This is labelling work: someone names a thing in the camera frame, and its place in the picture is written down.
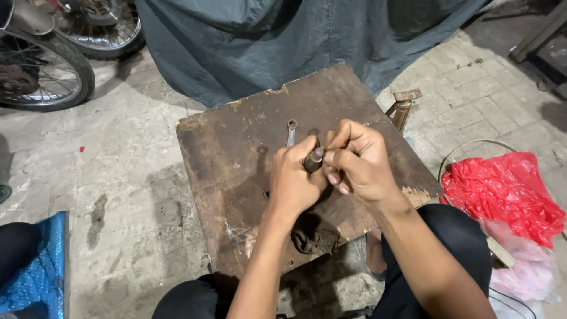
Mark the dark grey tarp cover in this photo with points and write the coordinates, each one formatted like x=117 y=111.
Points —
x=274 y=44

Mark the spoked motorcycle wheel with tyre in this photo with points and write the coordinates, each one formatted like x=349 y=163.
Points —
x=84 y=75
x=124 y=40

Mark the metal crankshaft with connecting rod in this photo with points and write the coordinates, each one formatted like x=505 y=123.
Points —
x=313 y=160

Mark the worn brown wooden board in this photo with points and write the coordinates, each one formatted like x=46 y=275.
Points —
x=230 y=177

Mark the person's black trousers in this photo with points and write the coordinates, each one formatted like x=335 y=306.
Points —
x=443 y=239

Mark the person's bare foot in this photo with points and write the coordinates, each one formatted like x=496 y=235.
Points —
x=375 y=254

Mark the dark greasy rag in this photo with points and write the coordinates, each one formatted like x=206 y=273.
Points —
x=314 y=237

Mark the rusty metal stand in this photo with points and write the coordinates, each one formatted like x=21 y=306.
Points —
x=402 y=108

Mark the thin metal hoop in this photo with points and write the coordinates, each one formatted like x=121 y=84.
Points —
x=469 y=141

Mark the grey motorcycle fender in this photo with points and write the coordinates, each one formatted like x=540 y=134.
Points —
x=31 y=20

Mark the dark metal frame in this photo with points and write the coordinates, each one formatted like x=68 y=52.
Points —
x=540 y=40

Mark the green round object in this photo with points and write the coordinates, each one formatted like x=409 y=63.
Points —
x=4 y=194

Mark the person's left hand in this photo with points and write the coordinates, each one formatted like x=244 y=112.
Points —
x=290 y=181

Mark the red plastic bag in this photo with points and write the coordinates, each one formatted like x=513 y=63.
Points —
x=505 y=195

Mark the pale wooden stick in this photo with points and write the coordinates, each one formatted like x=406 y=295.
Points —
x=500 y=252

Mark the person's right hand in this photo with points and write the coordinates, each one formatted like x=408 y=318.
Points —
x=367 y=164

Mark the blue shiny mat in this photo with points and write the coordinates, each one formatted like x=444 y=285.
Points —
x=44 y=274

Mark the person's left fingers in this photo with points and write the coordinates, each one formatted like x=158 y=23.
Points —
x=297 y=148

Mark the pale pink plastic bag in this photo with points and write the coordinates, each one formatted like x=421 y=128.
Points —
x=527 y=274

